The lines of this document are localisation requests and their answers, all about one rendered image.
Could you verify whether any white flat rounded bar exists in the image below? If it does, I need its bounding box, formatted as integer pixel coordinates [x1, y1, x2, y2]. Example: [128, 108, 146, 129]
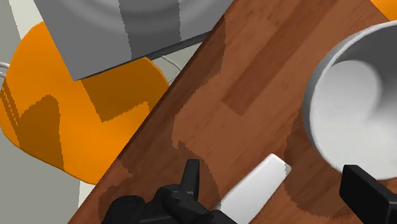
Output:
[216, 153, 293, 224]

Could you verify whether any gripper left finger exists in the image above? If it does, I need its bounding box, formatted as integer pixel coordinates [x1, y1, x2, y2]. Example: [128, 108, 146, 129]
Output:
[101, 158, 218, 224]

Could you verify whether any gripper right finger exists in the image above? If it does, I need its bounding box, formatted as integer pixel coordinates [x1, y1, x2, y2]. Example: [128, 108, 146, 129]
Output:
[338, 164, 397, 224]

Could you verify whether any white bowl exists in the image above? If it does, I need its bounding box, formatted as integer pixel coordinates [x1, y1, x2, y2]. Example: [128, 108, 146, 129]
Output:
[302, 20, 397, 181]

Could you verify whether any wooden table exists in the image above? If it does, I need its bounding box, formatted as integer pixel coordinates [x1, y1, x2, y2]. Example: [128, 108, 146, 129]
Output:
[67, 0, 397, 224]

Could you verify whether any orange chair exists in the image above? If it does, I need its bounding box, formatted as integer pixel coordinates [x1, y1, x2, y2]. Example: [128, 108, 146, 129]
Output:
[370, 0, 397, 22]
[0, 20, 171, 186]

